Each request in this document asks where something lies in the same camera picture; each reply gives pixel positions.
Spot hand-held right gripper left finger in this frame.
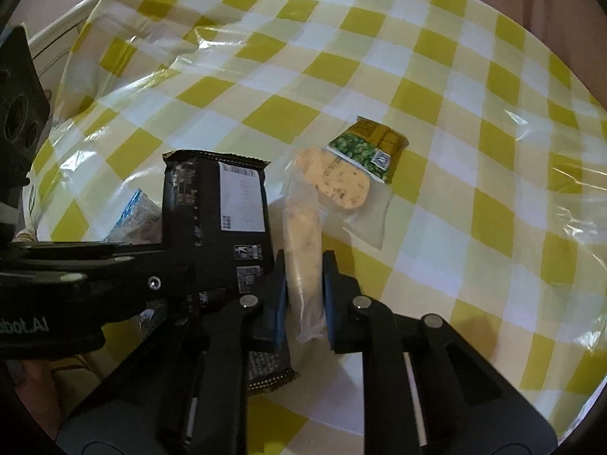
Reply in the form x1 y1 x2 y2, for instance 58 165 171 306
59 249 288 441

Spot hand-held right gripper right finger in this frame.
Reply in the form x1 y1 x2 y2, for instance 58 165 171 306
321 249 558 441

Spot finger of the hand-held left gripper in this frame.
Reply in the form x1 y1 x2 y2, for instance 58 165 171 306
0 265 197 314
9 239 190 271

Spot long cream bread packet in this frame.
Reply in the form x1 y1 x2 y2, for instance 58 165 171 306
282 171 329 344

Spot black snack packet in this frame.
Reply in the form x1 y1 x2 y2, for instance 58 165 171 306
161 149 299 396

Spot blue clear snack packet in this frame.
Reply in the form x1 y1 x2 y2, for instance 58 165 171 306
102 188 164 243

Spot yellow checked tablecloth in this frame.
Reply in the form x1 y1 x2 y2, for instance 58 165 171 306
28 0 607 455

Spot clear round cracker packet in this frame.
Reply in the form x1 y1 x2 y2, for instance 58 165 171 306
295 146 395 250

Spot green pea snack packet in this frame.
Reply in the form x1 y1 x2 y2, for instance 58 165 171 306
326 116 409 185

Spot white furniture frame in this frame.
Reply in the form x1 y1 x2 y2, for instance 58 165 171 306
28 2 100 77

